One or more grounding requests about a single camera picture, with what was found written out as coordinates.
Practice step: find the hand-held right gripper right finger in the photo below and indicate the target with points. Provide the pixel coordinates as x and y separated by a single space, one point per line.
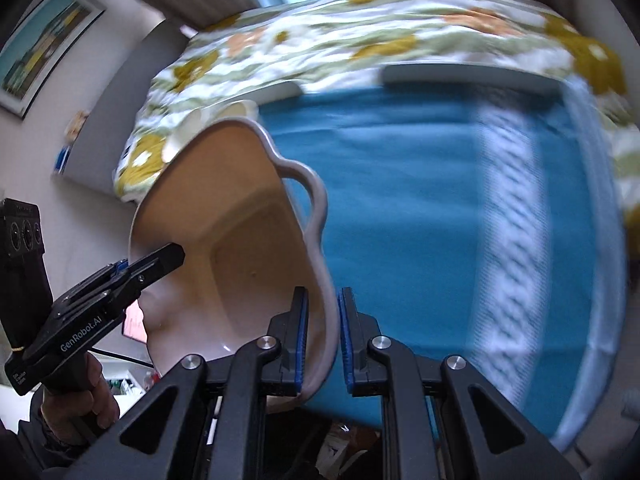
345 350

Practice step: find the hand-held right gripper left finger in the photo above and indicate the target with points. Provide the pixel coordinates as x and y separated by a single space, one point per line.
300 350

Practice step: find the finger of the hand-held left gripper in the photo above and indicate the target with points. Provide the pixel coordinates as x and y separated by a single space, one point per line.
119 266
160 262

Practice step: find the pink scalloped bowl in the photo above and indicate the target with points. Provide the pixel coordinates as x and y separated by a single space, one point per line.
225 220

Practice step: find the white cup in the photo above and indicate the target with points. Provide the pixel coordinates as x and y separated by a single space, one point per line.
182 132

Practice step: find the person's left forearm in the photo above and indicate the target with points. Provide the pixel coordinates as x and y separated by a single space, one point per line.
35 445

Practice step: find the person's left hand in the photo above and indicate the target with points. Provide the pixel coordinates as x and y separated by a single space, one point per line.
95 405

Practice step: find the phone with pink screen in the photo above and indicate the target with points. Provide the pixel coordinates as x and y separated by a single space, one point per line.
134 324

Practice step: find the small blue packet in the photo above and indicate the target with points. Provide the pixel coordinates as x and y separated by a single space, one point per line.
61 160

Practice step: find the blue tablecloth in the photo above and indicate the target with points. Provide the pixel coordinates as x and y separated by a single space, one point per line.
410 240

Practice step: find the small cardboard box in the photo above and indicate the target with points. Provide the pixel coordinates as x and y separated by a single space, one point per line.
77 125

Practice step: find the grey headboard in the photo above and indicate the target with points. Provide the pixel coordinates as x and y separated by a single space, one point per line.
125 110

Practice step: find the framed houses picture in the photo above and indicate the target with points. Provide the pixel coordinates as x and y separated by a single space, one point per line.
45 50

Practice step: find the floral blanket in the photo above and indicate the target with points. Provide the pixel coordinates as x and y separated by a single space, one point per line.
350 35

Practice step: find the grey bed table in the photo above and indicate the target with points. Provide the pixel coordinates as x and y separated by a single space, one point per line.
465 77

